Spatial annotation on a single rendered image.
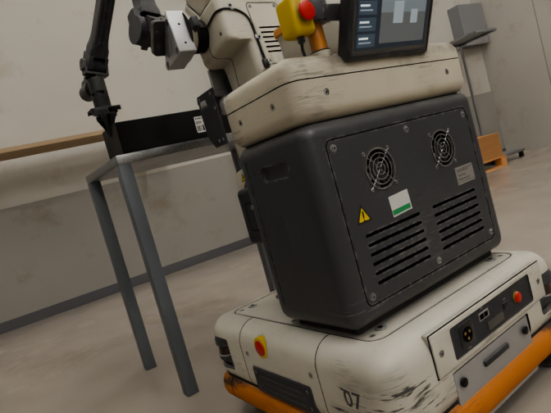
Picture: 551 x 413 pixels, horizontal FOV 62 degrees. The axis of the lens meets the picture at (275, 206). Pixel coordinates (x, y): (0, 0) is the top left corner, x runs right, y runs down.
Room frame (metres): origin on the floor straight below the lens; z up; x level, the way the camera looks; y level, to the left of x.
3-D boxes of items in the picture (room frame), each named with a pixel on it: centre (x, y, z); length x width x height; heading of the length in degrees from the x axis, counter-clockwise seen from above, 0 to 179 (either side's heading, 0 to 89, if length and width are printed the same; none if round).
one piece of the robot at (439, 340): (0.90, -0.37, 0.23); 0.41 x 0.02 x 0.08; 124
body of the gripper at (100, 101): (1.62, 0.48, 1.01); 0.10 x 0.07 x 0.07; 124
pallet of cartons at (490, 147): (5.12, -1.99, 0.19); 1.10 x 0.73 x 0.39; 119
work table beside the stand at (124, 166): (1.80, 0.27, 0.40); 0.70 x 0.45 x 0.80; 124
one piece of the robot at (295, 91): (1.08, -0.22, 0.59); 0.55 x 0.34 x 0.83; 124
